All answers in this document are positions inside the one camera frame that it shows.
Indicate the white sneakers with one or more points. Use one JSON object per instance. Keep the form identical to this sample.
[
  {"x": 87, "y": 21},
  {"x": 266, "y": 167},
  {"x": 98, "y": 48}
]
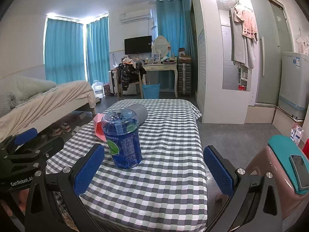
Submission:
[{"x": 61, "y": 127}]

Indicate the grey checked pillow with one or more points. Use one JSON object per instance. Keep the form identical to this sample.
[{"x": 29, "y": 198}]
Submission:
[{"x": 7, "y": 104}]

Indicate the white plastic bag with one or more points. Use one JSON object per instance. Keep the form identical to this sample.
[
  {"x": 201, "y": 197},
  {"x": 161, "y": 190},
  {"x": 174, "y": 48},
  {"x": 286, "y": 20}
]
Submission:
[{"x": 297, "y": 133}]

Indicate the pale green duvet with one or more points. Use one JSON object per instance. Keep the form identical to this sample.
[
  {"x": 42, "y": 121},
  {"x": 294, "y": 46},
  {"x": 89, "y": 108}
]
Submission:
[{"x": 29, "y": 85}]

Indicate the cardboard box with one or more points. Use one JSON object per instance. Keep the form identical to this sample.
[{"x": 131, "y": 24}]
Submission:
[{"x": 185, "y": 58}]

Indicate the round white vanity mirror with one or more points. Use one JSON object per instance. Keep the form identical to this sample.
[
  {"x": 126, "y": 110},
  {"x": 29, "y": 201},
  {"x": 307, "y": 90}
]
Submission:
[{"x": 161, "y": 44}]

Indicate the white air conditioner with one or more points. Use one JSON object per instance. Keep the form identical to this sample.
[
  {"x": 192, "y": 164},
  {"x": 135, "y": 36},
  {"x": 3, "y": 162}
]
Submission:
[{"x": 135, "y": 15}]

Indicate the pink hanging garment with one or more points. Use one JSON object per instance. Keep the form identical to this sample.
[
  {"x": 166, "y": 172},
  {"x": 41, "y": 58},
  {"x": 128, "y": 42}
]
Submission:
[{"x": 248, "y": 21}]

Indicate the wooden chair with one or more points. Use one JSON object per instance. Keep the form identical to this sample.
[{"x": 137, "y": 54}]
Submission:
[{"x": 138, "y": 87}]

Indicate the white washing machine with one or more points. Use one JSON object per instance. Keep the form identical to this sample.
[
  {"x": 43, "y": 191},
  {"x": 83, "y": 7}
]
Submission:
[{"x": 293, "y": 84}]

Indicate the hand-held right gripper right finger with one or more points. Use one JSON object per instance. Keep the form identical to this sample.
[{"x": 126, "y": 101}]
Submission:
[{"x": 219, "y": 171}]

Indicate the white slipper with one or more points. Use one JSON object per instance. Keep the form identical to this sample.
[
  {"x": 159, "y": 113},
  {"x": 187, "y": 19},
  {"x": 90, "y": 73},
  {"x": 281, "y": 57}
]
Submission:
[{"x": 77, "y": 130}]

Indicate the blue plastic laundry basket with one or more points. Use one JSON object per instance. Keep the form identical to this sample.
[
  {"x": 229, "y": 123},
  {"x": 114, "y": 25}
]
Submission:
[{"x": 151, "y": 91}]

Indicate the black smartphone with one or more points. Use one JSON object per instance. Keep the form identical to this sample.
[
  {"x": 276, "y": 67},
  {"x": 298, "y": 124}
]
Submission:
[{"x": 299, "y": 169}]

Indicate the grey hanging towel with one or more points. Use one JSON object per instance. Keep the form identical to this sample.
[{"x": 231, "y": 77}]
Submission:
[{"x": 237, "y": 43}]

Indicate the beige blanket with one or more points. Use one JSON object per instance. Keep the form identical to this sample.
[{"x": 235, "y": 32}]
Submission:
[{"x": 55, "y": 99}]

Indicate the grey cup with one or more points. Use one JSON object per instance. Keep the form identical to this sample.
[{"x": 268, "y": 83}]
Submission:
[{"x": 142, "y": 112}]

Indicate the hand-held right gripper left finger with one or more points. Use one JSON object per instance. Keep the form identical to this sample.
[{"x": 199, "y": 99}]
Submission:
[{"x": 88, "y": 168}]

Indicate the grey drawer tower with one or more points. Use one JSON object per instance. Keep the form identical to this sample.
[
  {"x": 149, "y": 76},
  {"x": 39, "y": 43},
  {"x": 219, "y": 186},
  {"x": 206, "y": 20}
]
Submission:
[{"x": 185, "y": 78}]

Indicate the red plastic stool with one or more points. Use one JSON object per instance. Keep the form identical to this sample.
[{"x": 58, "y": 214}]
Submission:
[{"x": 306, "y": 147}]

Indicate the dark patterned jacket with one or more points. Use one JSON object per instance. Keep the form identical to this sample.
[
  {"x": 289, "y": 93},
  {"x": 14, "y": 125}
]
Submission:
[{"x": 126, "y": 76}]

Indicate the teal seat cushion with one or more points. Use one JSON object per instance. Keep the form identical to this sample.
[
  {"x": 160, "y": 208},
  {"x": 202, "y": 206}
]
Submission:
[{"x": 280, "y": 149}]

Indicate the blue transparent plastic cup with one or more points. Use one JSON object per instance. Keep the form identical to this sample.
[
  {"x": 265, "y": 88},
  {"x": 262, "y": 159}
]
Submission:
[{"x": 122, "y": 140}]

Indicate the flat cardboard sheet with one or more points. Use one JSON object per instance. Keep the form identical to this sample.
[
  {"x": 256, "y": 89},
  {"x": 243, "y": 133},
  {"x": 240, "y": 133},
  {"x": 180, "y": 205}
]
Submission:
[{"x": 284, "y": 120}]

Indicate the pink plastic stool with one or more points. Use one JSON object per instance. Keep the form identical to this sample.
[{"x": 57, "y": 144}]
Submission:
[{"x": 270, "y": 159}]

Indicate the teal curtain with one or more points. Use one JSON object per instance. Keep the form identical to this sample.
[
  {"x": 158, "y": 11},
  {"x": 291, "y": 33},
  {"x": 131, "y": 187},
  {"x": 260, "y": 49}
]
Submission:
[
  {"x": 97, "y": 50},
  {"x": 64, "y": 50},
  {"x": 173, "y": 29}
]

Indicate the white wardrobe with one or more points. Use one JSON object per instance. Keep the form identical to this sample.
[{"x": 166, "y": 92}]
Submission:
[{"x": 210, "y": 96}]

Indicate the pink cup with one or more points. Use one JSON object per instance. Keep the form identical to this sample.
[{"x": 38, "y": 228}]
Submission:
[{"x": 98, "y": 127}]

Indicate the cream dressing table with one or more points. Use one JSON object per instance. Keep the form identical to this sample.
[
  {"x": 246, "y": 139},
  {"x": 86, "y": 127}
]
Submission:
[{"x": 160, "y": 67}]

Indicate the black television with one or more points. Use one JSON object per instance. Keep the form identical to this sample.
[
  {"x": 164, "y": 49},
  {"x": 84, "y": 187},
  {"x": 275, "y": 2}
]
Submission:
[{"x": 138, "y": 44}]

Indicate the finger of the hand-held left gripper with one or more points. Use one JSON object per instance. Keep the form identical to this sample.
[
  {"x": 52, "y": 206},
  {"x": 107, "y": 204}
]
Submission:
[{"x": 25, "y": 135}]

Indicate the grey checked tablecloth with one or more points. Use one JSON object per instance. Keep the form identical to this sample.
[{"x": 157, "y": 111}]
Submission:
[{"x": 166, "y": 164}]

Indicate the large clear water bottle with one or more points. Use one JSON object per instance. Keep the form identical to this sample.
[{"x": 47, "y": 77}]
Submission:
[{"x": 98, "y": 90}]

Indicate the white bed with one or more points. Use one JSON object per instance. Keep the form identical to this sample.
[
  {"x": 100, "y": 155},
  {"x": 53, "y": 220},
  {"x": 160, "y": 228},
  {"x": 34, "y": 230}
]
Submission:
[{"x": 72, "y": 101}]

